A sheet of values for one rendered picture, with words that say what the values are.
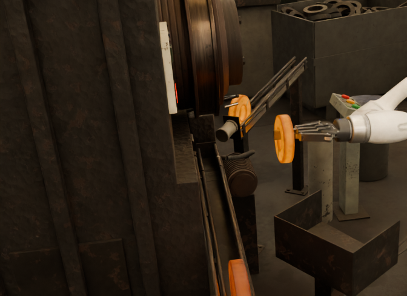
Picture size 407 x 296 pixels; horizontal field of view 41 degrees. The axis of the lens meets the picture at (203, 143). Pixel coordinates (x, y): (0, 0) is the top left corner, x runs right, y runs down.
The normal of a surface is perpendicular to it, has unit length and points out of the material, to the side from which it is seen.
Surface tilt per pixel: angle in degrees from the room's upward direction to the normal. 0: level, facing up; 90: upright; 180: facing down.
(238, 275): 16
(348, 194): 90
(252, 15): 90
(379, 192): 0
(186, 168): 0
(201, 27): 64
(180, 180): 0
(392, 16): 90
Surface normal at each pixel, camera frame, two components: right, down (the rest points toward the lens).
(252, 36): -0.15, 0.41
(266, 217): -0.09, -0.91
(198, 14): 0.02, -0.21
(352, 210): 0.09, 0.39
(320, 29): 0.34, 0.34
